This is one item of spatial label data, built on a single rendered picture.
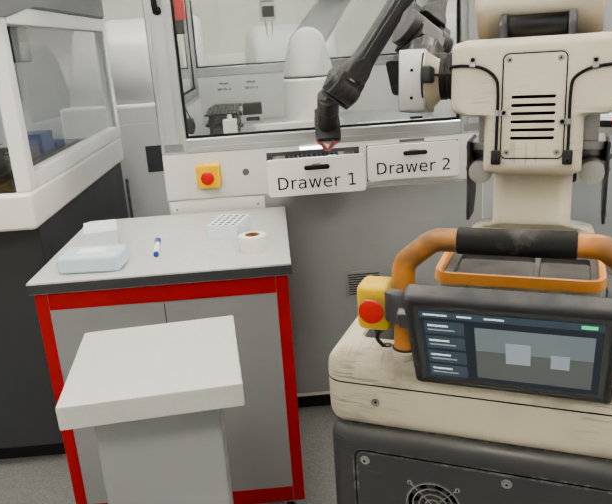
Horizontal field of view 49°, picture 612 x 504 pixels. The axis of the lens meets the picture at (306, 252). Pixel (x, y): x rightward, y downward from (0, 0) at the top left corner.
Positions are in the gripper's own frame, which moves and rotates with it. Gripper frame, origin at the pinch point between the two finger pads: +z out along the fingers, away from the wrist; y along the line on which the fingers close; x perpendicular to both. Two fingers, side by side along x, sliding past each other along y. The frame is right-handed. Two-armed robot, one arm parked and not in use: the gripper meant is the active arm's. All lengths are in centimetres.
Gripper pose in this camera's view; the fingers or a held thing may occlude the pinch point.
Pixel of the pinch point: (327, 143)
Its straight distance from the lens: 189.3
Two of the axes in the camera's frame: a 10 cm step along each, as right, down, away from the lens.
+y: -0.6, -8.8, 4.7
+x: -10.0, 0.6, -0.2
